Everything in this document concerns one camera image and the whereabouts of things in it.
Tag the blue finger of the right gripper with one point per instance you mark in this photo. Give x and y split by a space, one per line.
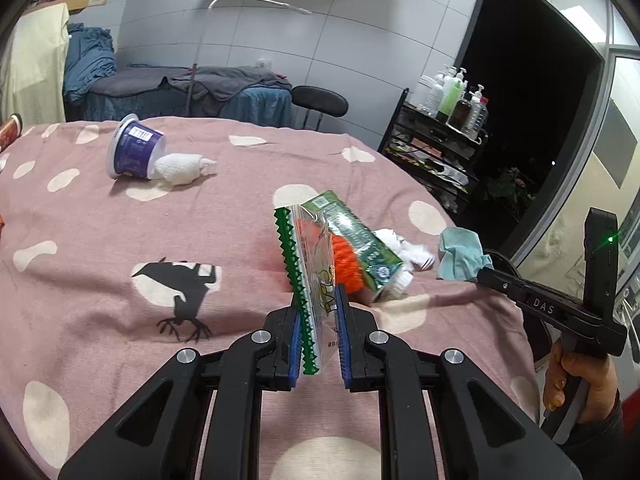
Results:
498 281

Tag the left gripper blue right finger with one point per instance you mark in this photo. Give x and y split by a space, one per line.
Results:
441 416

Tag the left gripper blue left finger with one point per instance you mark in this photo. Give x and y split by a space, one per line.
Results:
198 416

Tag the light blue cloth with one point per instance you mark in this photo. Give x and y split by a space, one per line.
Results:
461 256

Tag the orange foam fruit net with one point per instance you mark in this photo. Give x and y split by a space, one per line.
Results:
346 265

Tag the green clear snack wrapper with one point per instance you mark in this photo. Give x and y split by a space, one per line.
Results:
306 246

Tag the purple yogurt cup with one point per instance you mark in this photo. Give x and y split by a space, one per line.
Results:
134 150

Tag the potted plant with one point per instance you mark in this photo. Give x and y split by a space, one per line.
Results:
511 192

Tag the white crumpled paper tissue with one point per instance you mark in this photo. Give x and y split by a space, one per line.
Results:
416 257

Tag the green milk carton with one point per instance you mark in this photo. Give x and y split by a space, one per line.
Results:
384 272

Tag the black trolley cart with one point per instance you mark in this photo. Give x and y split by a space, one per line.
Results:
440 158

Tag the pink polka dot bed cover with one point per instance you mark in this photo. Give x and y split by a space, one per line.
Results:
102 281

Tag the clear ribbed bottle red cap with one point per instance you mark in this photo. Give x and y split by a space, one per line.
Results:
470 128

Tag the dark brown pump bottle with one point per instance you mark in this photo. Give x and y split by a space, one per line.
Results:
460 112

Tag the white pump bottle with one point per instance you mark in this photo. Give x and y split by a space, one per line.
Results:
441 84

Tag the green lotion bottle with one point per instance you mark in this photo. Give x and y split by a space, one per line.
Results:
453 88

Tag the black round stool chair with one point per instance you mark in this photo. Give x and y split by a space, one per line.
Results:
320 100

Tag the white crumpled tissue by cup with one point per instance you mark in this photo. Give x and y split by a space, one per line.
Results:
183 169

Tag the red cylindrical can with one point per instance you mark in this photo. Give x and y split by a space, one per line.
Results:
10 130

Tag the grey blanket on bed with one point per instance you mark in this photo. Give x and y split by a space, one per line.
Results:
220 83

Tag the pile of blue sheets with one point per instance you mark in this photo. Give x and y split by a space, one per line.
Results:
90 57

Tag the cream cloth covered chair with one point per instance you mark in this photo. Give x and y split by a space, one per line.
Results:
33 66

